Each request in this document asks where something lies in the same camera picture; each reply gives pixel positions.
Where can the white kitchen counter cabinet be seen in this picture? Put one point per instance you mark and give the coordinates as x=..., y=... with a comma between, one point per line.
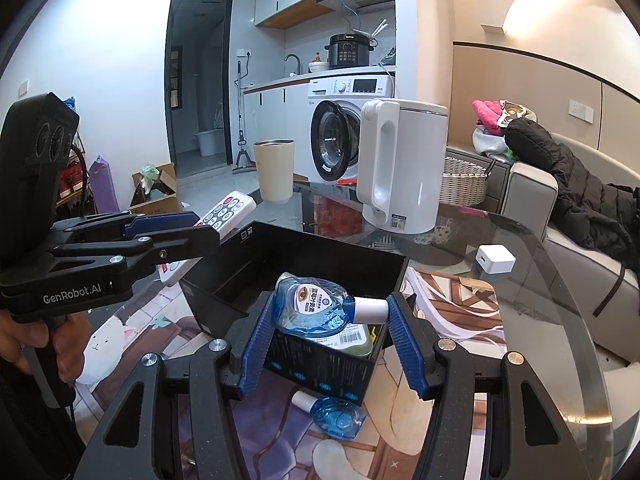
x=272, y=110

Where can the black puffer jacket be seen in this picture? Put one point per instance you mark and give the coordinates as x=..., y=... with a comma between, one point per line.
x=575, y=185

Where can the white remote control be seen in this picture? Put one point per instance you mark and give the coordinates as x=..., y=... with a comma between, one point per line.
x=230, y=210

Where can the black faucet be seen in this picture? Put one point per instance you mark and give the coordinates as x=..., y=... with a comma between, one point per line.
x=298, y=60

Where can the white bowl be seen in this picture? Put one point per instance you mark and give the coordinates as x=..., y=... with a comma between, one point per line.
x=317, y=66

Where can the grey clothes iron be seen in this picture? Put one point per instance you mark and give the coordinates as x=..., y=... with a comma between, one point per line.
x=387, y=55

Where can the black cardboard box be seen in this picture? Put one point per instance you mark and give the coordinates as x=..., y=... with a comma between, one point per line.
x=320, y=375

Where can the person's left hand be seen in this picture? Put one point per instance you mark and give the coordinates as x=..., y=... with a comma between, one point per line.
x=15, y=340

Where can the white electric kettle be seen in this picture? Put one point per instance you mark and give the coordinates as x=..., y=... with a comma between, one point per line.
x=415, y=170

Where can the dark door frame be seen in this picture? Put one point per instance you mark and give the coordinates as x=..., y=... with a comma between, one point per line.
x=172, y=35

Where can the white washing machine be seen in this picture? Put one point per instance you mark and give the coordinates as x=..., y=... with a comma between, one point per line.
x=370, y=87

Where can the mop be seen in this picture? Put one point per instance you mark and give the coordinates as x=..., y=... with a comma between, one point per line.
x=243, y=155

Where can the beige wall switch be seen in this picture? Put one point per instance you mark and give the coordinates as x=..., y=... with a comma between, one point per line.
x=582, y=110

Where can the printed table mat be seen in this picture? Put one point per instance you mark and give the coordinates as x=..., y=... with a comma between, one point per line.
x=450, y=320

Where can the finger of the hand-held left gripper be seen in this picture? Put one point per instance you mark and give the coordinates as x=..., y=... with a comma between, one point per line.
x=175, y=245
x=160, y=222

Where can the brown cardboard box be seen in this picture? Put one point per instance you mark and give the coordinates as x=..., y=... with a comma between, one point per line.
x=160, y=202

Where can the blue eyewash bottle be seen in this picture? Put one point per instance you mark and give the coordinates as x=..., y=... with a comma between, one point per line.
x=310, y=310
x=335, y=417

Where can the wicker basket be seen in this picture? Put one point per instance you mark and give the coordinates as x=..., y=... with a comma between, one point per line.
x=465, y=182

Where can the grey sofa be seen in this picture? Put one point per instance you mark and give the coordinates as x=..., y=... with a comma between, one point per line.
x=565, y=280

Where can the pink clothes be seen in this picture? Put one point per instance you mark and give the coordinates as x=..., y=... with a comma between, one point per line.
x=487, y=115

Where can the white charger cube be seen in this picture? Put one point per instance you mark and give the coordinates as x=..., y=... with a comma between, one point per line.
x=495, y=261

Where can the beige cup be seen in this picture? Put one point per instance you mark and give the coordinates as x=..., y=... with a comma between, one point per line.
x=272, y=170

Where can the white bucket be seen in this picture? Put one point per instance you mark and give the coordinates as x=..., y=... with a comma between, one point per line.
x=209, y=142

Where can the black pressure cooker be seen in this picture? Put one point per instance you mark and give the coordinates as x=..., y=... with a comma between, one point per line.
x=350, y=52

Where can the shoe rack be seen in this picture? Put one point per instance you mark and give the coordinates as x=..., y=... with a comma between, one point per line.
x=75, y=185

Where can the purple yoga mat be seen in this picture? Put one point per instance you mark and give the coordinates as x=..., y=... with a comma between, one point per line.
x=106, y=185

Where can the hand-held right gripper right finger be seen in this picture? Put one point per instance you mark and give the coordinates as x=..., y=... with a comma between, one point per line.
x=407, y=350

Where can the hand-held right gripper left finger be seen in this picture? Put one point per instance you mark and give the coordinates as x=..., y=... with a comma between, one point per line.
x=255, y=355

